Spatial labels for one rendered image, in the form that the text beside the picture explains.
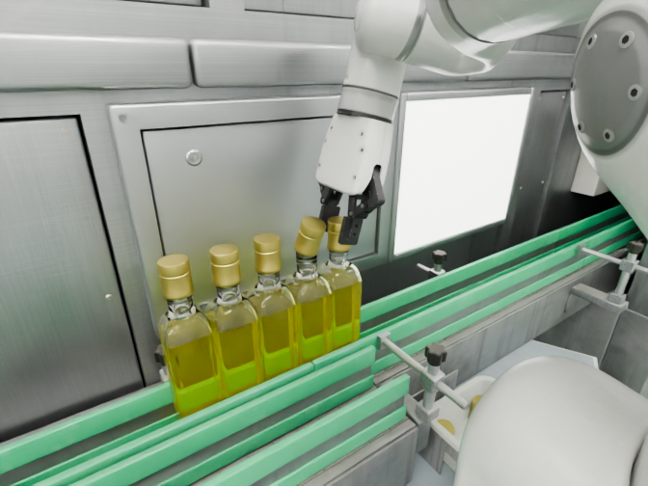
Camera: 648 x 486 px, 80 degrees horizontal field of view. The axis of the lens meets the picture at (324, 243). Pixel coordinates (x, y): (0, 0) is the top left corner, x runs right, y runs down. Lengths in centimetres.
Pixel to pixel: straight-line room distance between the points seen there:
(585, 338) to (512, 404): 124
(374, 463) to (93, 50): 62
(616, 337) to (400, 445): 92
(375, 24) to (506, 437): 37
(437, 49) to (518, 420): 36
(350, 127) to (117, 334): 47
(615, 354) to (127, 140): 135
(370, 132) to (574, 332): 112
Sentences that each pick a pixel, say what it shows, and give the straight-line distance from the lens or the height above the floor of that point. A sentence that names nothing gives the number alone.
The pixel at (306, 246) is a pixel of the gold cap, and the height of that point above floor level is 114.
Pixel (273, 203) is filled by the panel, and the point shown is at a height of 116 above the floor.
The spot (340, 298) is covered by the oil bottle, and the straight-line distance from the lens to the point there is 58.
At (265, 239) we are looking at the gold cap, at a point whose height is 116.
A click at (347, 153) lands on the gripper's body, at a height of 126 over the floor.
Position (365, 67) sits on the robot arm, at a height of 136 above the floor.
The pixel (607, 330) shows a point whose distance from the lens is 143.
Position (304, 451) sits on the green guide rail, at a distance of 53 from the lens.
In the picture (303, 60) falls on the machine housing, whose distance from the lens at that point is 64.
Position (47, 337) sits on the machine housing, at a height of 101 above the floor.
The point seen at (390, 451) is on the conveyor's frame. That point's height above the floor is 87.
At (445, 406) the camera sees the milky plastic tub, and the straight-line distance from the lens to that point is 75.
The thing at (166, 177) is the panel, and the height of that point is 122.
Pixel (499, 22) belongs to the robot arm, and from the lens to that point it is 29.
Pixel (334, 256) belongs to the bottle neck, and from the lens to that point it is 57.
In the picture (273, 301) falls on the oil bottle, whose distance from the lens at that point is 51.
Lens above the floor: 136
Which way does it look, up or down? 24 degrees down
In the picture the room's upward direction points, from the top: straight up
